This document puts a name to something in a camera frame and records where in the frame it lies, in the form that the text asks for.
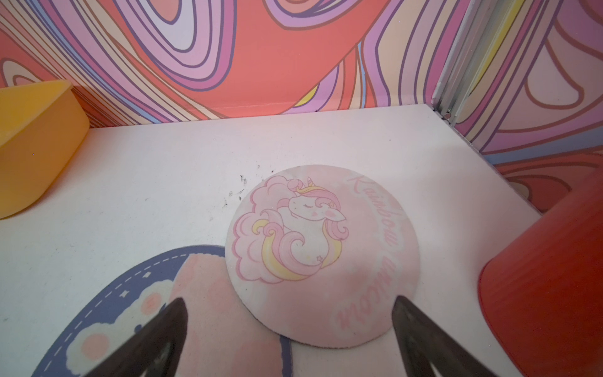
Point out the blue bunny planet coaster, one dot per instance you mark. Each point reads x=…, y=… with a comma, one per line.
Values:
x=223, y=339

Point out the aluminium frame corner post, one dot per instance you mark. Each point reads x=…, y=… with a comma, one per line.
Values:
x=481, y=32

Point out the red plastic cup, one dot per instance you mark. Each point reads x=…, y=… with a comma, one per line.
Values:
x=542, y=295

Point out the pink rainbow unicorn coaster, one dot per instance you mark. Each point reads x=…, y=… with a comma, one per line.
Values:
x=319, y=254

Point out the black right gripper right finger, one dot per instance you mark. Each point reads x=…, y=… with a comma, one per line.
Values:
x=426, y=349

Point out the yellow plastic storage box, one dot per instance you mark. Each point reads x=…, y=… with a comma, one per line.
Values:
x=42, y=126

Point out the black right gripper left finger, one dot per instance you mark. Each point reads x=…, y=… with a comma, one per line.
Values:
x=153, y=351

